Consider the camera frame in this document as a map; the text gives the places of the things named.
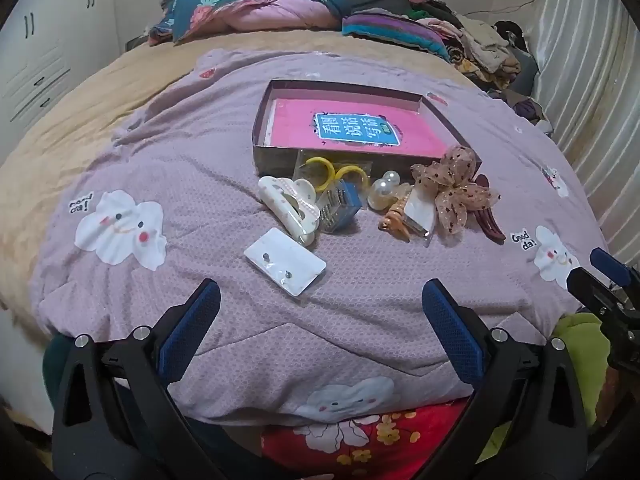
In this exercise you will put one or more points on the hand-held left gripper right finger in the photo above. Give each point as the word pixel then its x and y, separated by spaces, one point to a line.
pixel 452 332

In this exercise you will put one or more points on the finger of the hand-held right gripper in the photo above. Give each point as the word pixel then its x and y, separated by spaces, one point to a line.
pixel 590 285
pixel 610 265

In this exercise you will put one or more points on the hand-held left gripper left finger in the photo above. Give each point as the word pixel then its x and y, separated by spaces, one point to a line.
pixel 190 330

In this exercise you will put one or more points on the white stud earring card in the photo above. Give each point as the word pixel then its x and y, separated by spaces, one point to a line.
pixel 290 260

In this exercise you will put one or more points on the clear packet with white card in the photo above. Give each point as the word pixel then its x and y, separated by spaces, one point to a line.
pixel 417 210

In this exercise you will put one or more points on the polka dot bow hair clip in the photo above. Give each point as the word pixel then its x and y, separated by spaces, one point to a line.
pixel 450 195

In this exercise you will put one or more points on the white hair claw clip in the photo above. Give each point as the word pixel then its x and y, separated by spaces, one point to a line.
pixel 280 192

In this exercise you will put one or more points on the shallow brown cardboard box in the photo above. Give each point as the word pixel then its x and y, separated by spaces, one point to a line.
pixel 275 160

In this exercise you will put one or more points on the yellow hoop earrings packet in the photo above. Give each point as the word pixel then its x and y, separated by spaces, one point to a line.
pixel 320 165

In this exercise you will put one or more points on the green cloth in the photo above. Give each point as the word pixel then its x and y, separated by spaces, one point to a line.
pixel 580 350

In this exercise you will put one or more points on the purple cloud print blanket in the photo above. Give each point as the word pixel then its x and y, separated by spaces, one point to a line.
pixel 350 310

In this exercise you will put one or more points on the dark red hair clip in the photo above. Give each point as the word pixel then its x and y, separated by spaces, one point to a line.
pixel 492 225

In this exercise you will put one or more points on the red floral blanket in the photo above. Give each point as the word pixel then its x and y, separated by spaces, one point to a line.
pixel 400 435

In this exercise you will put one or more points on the amber hair clip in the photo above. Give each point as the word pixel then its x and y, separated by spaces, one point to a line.
pixel 397 222

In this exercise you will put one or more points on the pearl hair clip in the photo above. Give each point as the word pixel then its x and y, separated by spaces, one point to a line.
pixel 382 190

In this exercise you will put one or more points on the cream striped curtain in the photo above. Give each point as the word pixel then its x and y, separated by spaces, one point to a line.
pixel 585 60

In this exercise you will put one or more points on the pink book with blue label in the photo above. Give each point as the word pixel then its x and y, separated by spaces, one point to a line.
pixel 300 125

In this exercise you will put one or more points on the beige bed sheet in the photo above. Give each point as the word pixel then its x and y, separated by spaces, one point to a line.
pixel 75 125

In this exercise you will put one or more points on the pile of clothes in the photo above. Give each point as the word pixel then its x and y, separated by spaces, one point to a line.
pixel 485 45

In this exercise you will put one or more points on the striped folded blanket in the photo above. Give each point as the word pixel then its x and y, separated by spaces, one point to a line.
pixel 390 30

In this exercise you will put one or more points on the white wardrobe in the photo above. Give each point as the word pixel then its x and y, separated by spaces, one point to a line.
pixel 45 50

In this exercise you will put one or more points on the navy and pink floral quilt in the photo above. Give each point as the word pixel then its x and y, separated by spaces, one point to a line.
pixel 260 15

